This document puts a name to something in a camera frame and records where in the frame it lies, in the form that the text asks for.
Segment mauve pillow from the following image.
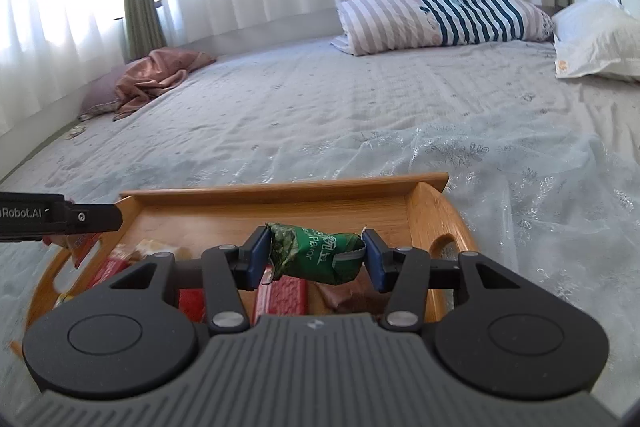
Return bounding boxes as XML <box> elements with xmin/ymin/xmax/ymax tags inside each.
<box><xmin>79</xmin><ymin>62</ymin><xmax>134</xmax><ymax>119</ymax></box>

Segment pink blanket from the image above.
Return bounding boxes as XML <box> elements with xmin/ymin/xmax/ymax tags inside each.
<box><xmin>114</xmin><ymin>48</ymin><xmax>216</xmax><ymax>120</ymax></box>

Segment wooden serving tray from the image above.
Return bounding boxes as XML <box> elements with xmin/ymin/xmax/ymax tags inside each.
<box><xmin>17</xmin><ymin>173</ymin><xmax>477</xmax><ymax>369</ymax></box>

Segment green pea snack bag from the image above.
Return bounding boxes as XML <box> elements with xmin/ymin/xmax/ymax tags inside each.
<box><xmin>267</xmin><ymin>223</ymin><xmax>366</xmax><ymax>285</ymax></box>

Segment striped pillow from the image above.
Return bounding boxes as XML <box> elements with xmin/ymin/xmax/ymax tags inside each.
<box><xmin>333</xmin><ymin>0</ymin><xmax>553</xmax><ymax>56</ymax></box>

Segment white pillow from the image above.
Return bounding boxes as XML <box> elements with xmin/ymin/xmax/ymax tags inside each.
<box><xmin>552</xmin><ymin>0</ymin><xmax>639</xmax><ymax>81</ymax></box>

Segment grey bedspread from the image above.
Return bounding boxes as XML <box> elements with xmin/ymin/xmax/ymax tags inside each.
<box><xmin>3</xmin><ymin>40</ymin><xmax>639</xmax><ymax>413</ymax></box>

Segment red Biscoff biscuit pack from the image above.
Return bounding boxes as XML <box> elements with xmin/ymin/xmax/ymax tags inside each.
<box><xmin>252</xmin><ymin>265</ymin><xmax>308</xmax><ymax>323</ymax></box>

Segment red crinkled snack bag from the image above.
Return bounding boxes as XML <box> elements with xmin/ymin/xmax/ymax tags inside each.
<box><xmin>178</xmin><ymin>288</ymin><xmax>206</xmax><ymax>323</ymax></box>

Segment small trinket on bed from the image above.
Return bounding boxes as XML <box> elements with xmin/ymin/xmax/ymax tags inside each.
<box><xmin>66</xmin><ymin>124</ymin><xmax>86</xmax><ymax>140</ymax></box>

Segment brown white pastry pack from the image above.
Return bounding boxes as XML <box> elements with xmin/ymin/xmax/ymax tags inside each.
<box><xmin>131</xmin><ymin>239</ymin><xmax>192</xmax><ymax>261</ymax></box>

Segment pink bread pack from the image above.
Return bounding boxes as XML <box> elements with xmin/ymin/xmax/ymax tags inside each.
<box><xmin>42</xmin><ymin>233</ymin><xmax>101</xmax><ymax>269</ymax></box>

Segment brown wafer pack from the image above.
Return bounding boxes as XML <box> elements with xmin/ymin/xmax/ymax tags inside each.
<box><xmin>317</xmin><ymin>273</ymin><xmax>390</xmax><ymax>315</ymax></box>

